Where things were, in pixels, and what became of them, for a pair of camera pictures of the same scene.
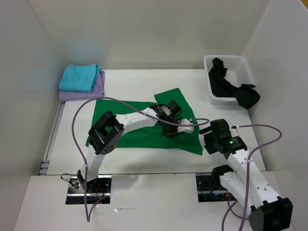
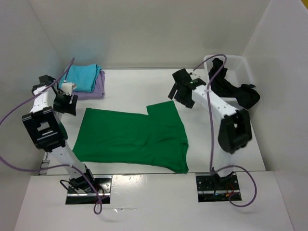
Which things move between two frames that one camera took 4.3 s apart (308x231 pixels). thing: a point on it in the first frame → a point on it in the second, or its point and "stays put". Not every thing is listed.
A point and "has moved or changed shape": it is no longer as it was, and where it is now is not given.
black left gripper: (173, 132) → (70, 108)
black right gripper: (211, 148) → (186, 102)
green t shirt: (168, 108) has moved or changed shape
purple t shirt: (98, 90) stays put
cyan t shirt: (79, 78) stays put
